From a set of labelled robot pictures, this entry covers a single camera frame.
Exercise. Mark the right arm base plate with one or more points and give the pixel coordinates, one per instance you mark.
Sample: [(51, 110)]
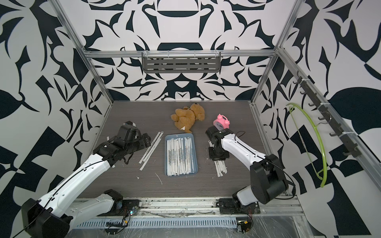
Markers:
[(230, 206)]

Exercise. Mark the brown teddy bear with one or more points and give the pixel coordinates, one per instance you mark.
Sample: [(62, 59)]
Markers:
[(185, 118)]

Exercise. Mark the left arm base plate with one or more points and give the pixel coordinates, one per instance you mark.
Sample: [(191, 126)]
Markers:
[(122, 207)]

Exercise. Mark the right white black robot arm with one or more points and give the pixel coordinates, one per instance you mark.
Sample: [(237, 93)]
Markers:
[(267, 178)]

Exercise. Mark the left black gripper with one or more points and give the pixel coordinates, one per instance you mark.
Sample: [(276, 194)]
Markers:
[(144, 144)]

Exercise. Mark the green plastic clothes hanger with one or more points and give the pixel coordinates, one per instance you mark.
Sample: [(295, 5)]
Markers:
[(322, 173)]

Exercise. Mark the pink alarm clock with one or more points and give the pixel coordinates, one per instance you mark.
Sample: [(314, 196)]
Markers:
[(221, 123)]

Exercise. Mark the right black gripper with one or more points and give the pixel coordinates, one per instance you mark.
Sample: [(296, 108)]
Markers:
[(212, 157)]

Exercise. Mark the blue plastic storage tray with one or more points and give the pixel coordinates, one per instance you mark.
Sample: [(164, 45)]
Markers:
[(187, 154)]

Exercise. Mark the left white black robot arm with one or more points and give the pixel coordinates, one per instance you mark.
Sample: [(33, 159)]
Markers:
[(54, 215)]

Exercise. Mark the grey metal wall shelf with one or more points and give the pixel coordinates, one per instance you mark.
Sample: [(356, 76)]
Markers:
[(181, 62)]

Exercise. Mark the grey wall hook rail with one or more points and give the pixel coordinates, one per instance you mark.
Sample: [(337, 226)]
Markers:
[(327, 116)]

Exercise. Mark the pile straw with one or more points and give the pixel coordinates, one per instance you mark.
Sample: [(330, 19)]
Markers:
[(221, 168)]

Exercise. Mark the white slotted cable duct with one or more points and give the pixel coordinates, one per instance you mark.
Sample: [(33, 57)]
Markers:
[(153, 223)]

